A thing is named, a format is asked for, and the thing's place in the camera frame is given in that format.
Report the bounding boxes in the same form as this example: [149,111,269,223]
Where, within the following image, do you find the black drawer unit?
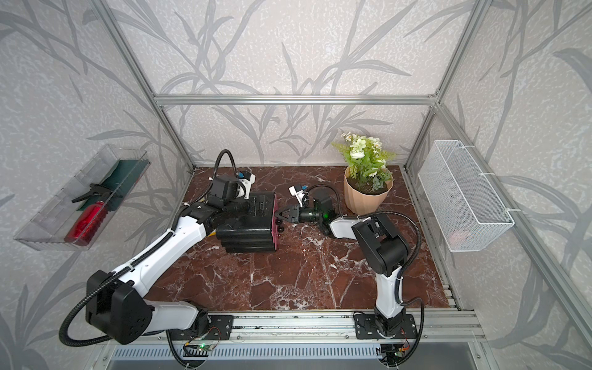
[216,191,279,254]

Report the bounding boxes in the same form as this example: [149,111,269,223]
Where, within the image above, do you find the pink top drawer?
[273,194,283,227]

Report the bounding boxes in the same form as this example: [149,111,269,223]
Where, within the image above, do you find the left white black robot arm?
[84,172,256,345]

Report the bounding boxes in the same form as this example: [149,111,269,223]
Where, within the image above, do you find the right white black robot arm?
[275,191,422,336]

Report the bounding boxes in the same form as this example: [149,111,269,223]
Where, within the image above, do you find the beige plant pot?
[344,166,393,215]

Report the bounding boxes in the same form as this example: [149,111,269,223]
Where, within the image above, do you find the green artificial plant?
[332,134,396,195]

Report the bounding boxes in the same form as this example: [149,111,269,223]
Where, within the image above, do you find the dark green cloth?
[79,160,150,212]

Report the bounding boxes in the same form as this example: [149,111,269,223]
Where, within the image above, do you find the pink object in basket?
[448,230,470,248]

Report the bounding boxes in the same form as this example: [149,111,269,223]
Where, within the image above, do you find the red black pruning shears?
[64,183,116,247]

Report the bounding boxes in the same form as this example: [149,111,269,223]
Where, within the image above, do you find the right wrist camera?
[289,185,309,208]

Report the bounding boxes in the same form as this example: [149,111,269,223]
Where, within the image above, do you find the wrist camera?
[236,171,256,200]
[289,185,309,208]

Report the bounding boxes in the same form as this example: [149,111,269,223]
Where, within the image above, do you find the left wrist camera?
[236,171,256,200]

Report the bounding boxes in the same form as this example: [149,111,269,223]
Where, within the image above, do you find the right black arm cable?
[304,183,426,366]

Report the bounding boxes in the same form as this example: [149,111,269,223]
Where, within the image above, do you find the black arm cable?
[304,183,426,366]
[59,149,239,348]

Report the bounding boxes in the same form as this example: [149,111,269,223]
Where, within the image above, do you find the white wire mesh basket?
[419,140,515,253]

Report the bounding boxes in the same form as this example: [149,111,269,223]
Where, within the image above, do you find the clear plastic wall tray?
[14,145,150,251]

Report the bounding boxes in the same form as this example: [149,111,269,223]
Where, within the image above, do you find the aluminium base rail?
[94,309,487,345]

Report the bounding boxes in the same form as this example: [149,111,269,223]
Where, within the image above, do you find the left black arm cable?
[59,149,239,348]

